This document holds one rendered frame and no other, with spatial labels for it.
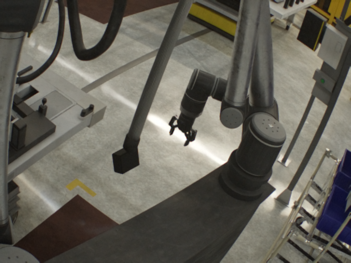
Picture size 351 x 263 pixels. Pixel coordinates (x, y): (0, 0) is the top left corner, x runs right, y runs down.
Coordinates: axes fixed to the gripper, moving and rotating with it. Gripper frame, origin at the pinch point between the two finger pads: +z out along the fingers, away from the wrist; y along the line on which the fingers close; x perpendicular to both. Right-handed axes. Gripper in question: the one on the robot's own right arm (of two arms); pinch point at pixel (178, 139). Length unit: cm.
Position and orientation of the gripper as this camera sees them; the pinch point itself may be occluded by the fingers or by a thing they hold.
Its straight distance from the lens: 270.4
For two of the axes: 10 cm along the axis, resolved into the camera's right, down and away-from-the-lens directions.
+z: -3.1, 7.7, 5.5
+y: 7.4, 5.6, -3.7
